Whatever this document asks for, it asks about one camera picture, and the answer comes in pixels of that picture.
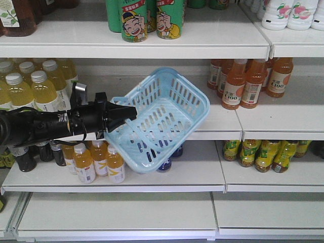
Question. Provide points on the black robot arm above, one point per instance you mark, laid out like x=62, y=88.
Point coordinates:
x=27, y=126

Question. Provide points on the pale yellow drink bottle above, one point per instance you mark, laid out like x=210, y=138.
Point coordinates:
x=56, y=76
x=19, y=91
x=26, y=69
x=44, y=92

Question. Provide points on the light blue plastic basket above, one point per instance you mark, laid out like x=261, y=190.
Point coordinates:
x=169, y=109

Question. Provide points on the green cartoon drink can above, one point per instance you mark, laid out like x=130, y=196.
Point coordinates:
x=133, y=20
x=169, y=18

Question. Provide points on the blue sports drink bottle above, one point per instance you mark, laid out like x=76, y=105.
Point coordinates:
x=165, y=166
x=178, y=153

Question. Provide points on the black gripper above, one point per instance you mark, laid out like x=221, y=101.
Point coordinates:
x=98, y=116

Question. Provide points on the orange vitamin drink bottle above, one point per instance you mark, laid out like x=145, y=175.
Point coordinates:
x=115, y=164
x=98, y=153
x=84, y=164

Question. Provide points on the yellow green tea bottle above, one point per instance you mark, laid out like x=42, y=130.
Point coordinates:
x=230, y=149
x=266, y=154
x=285, y=153
x=248, y=152

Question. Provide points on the dark tea bottle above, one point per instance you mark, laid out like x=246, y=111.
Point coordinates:
x=24, y=158
x=45, y=152

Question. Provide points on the white store shelving unit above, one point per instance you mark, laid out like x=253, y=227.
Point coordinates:
x=177, y=186

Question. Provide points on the orange C100 juice bottle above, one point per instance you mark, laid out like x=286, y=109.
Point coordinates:
x=280, y=77
x=255, y=77
x=234, y=86

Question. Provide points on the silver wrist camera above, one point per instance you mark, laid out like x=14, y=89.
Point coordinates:
x=81, y=93

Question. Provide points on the white peach drink bottle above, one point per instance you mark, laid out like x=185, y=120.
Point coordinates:
x=276, y=14
x=302, y=14

